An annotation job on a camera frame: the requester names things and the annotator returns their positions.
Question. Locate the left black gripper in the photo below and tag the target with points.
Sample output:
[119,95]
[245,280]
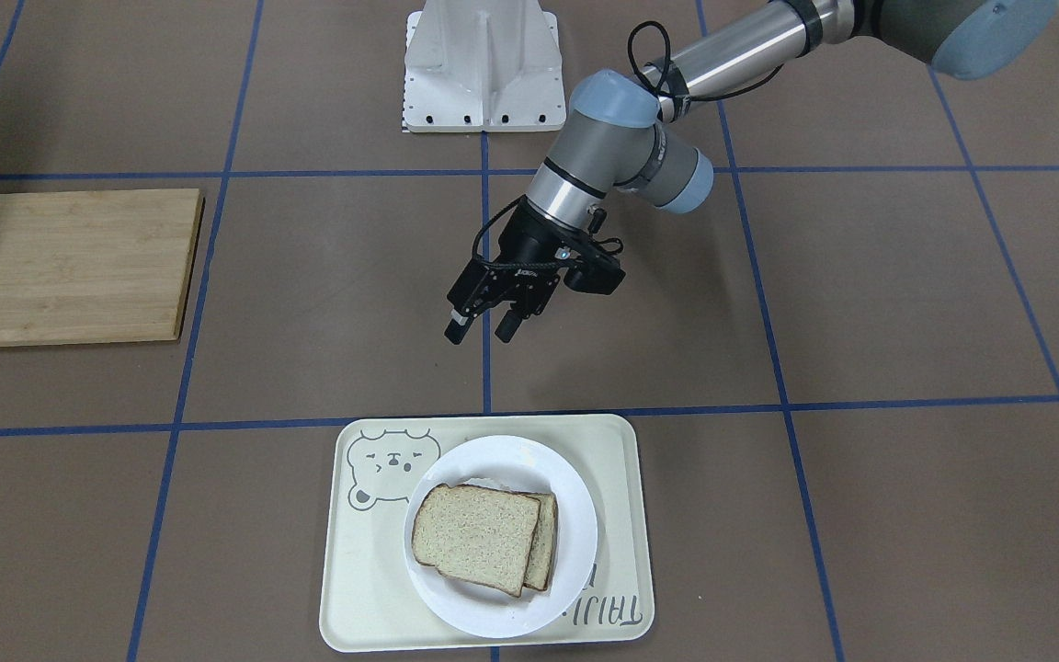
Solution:
[527,241]

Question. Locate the white round plate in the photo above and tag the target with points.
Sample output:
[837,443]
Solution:
[516,465]

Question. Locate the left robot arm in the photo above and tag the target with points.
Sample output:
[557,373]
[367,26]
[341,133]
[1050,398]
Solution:
[617,138]

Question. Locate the top bread slice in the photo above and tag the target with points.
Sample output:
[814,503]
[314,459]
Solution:
[476,534]

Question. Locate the bread slice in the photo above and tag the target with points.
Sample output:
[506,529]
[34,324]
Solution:
[476,534]
[539,569]

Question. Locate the bottom bread slice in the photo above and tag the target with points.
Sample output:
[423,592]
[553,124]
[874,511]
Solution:
[539,569]

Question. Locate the cream bear serving tray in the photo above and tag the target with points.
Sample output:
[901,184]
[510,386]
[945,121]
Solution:
[368,602]

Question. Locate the bamboo cutting board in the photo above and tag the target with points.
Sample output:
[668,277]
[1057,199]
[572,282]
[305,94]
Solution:
[90,267]

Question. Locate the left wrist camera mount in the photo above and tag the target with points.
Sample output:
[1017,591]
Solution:
[596,268]

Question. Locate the white camera mast base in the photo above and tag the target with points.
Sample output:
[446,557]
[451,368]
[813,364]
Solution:
[483,66]

